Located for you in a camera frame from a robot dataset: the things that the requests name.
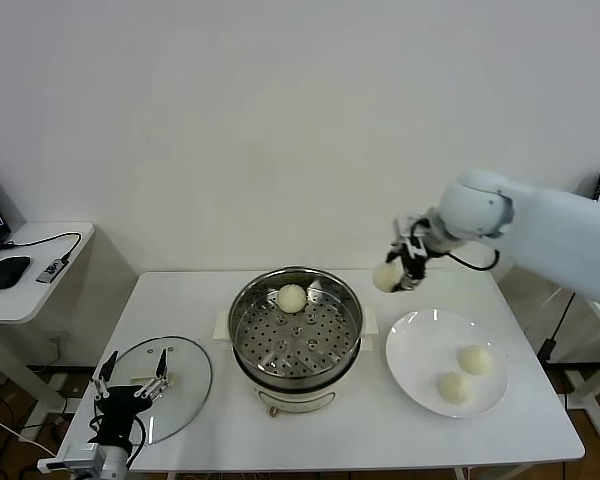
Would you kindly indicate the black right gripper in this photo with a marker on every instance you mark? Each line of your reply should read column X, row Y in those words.
column 415, row 255

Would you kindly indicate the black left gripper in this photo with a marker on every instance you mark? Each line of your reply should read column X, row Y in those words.
column 120, row 410

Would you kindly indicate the white steamed baozi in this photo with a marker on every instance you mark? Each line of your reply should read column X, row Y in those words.
column 476, row 360
column 454, row 387
column 292, row 299
column 387, row 277

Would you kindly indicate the round glass pot lid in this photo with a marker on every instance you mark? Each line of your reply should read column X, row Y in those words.
column 190, row 370

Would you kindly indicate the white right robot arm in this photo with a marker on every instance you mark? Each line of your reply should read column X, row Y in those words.
column 555, row 225

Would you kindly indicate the stainless steel steamer pot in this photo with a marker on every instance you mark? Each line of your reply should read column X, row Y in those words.
column 330, row 350

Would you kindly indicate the white round plate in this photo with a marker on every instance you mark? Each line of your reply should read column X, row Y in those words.
column 420, row 360

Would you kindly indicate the white side table with mouse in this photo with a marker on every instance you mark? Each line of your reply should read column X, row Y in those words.
column 30, row 300

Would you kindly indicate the small grey usb hub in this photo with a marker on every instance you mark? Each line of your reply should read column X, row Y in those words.
column 50, row 270

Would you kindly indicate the black computer mouse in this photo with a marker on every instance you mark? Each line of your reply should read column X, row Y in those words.
column 9, row 271

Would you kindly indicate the cream electric cooker base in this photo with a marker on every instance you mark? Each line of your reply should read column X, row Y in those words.
column 300, row 397

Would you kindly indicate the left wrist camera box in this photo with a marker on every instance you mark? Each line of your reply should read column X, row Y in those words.
column 75, row 457

